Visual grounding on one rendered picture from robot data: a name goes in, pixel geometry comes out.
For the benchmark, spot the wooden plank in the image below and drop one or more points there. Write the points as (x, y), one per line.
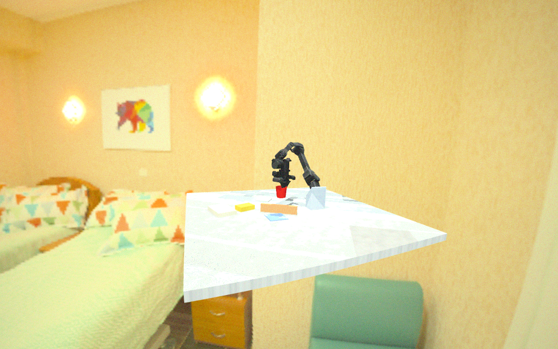
(274, 208)

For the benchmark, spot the yellow rectangular block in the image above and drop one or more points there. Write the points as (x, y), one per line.
(245, 207)

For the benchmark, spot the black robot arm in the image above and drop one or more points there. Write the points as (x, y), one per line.
(279, 162)

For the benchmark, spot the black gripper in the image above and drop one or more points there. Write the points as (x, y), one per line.
(284, 177)

